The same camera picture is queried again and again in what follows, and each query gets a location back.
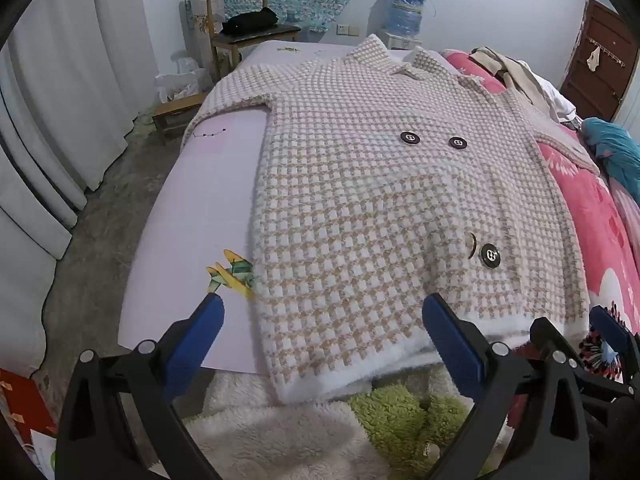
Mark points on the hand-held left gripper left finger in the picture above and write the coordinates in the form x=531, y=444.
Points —
x=192, y=350

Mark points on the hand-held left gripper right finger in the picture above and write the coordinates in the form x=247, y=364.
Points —
x=455, y=350

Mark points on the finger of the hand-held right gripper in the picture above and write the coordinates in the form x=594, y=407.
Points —
x=610, y=330
x=545, y=335

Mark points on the beige white houndstooth coat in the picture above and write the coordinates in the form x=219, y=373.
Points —
x=375, y=210

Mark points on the beige clothes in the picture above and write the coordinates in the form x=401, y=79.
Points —
x=505, y=67

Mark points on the green fluffy rug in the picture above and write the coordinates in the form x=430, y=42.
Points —
x=400, y=420

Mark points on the pink floral blanket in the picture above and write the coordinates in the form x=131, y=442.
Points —
x=590, y=220

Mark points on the white fluffy rug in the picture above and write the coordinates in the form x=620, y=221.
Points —
x=280, y=435

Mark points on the bed with pink printed sheet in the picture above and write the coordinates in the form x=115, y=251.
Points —
x=200, y=200

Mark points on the red cardboard box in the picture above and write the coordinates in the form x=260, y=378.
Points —
x=22, y=400

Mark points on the teal cloth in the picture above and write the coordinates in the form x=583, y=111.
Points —
x=615, y=145

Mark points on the white garment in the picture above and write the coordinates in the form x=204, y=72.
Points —
x=555, y=97

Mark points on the brown wooden door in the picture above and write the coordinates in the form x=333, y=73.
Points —
x=600, y=90

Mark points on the small wooden stool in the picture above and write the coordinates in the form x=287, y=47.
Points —
x=175, y=110

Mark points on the white curtain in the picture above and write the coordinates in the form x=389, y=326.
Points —
x=50, y=135

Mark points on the white plastic bag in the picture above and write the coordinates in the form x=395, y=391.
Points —
x=180, y=77

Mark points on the door hook rack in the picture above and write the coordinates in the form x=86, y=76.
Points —
x=615, y=52

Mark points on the wooden chair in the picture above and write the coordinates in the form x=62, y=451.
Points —
x=220, y=45

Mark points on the white water dispenser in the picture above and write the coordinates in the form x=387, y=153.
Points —
x=397, y=40

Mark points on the black bag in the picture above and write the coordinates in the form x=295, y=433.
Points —
x=250, y=21

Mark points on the wall socket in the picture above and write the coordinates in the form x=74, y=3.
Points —
x=348, y=30

